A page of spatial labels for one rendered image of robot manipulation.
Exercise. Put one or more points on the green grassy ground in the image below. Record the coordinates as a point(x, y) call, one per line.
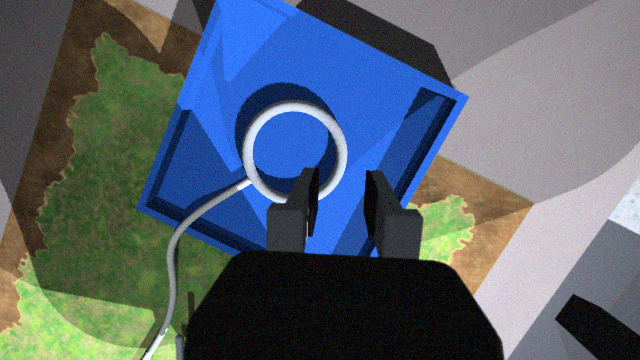
point(83, 274)

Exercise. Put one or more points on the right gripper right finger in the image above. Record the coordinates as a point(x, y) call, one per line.
point(397, 232)

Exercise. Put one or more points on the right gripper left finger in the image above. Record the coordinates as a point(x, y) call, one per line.
point(289, 224)

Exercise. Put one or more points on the grey hoop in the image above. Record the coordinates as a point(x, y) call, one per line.
point(286, 106)

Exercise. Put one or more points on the blue tray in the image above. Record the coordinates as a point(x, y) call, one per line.
point(254, 53)

